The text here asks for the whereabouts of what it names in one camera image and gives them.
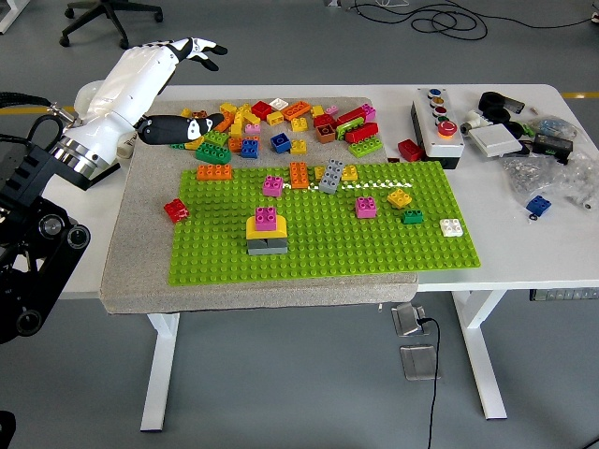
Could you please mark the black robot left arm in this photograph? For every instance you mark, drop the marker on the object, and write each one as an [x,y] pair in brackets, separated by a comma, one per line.
[28,196]

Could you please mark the white brick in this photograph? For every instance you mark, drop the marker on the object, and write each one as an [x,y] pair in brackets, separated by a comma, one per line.
[278,103]
[451,227]

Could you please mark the orange long brick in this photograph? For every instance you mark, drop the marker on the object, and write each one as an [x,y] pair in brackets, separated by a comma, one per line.
[214,172]

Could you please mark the green baseplate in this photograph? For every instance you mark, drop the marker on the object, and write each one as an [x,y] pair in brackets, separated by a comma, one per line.
[374,252]

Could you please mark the push-button control box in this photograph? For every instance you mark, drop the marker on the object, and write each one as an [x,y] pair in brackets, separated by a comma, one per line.
[440,145]

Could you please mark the red long brick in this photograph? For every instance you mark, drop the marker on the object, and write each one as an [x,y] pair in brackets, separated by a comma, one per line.
[350,116]
[362,133]

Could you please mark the brown brick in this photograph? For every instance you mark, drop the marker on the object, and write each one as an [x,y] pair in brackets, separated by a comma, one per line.
[201,112]
[325,134]

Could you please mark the magenta brick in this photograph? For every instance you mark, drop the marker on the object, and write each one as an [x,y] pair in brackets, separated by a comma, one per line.
[273,186]
[266,219]

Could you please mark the dark red small piece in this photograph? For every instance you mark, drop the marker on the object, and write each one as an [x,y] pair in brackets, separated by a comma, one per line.
[393,160]

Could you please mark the red printed brick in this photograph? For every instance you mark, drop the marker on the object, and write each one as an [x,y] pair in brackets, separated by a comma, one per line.
[176,210]

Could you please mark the white pipe fitting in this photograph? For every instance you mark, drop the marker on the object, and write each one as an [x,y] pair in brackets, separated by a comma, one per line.
[473,122]

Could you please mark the white bowl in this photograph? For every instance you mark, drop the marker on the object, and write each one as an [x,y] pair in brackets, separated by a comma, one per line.
[86,96]

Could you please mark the green long brick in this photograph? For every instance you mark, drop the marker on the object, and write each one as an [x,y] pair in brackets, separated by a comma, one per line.
[213,153]
[346,127]

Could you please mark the white furniture leg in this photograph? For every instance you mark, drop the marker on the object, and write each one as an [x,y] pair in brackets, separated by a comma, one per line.
[7,21]

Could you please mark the metal floor socket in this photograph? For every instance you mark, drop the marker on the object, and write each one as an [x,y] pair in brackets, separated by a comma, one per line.
[419,362]
[408,320]

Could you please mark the yellow narrow brick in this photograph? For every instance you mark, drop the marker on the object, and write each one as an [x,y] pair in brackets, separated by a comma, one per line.
[318,173]

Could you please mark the clear bag blue parts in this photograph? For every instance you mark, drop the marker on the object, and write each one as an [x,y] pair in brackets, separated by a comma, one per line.
[552,127]

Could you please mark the lime brick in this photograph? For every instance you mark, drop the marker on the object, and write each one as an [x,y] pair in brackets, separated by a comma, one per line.
[365,148]
[216,137]

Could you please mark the yellow curved brick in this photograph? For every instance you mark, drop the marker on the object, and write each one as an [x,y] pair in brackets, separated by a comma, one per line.
[250,229]

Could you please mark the white tube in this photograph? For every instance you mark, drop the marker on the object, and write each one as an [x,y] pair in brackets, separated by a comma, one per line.
[125,150]

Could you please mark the grey-brown mat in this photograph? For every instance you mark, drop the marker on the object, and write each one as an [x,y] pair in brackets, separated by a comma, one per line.
[281,294]

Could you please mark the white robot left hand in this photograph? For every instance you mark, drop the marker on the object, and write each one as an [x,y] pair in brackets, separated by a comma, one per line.
[121,93]

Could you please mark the white switch plate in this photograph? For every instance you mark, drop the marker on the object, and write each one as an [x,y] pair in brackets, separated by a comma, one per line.
[495,140]

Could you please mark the grey sloped brick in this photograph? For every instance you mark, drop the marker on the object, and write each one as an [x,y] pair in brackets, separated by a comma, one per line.
[271,248]

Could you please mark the black power adapter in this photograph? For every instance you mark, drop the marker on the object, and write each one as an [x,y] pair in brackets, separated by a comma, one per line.
[553,147]

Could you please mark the pink small brick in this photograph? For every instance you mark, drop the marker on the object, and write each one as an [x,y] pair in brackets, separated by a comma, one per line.
[252,129]
[331,110]

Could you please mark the table height control panel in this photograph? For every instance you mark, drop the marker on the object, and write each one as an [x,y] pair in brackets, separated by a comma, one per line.
[564,294]

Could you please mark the clear bag of screws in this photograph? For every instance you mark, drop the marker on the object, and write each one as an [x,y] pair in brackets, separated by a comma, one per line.
[533,178]

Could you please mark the dark green small brick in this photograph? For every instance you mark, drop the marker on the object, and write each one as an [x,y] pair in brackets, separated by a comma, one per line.
[412,216]

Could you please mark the white switch box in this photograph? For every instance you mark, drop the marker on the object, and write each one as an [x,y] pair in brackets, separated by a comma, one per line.
[108,173]

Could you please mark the white table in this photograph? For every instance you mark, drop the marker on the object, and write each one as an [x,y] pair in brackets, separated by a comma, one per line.
[515,252]

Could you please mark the blue brick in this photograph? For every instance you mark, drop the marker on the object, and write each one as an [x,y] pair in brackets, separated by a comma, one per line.
[281,142]
[249,149]
[538,206]

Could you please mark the grey long brick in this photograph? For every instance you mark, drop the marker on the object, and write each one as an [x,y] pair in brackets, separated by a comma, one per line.
[331,177]

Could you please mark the black office chair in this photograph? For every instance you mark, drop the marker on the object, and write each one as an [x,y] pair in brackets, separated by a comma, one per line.
[110,11]

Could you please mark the dark metal block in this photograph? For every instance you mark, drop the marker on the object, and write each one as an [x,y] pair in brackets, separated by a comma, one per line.
[516,105]

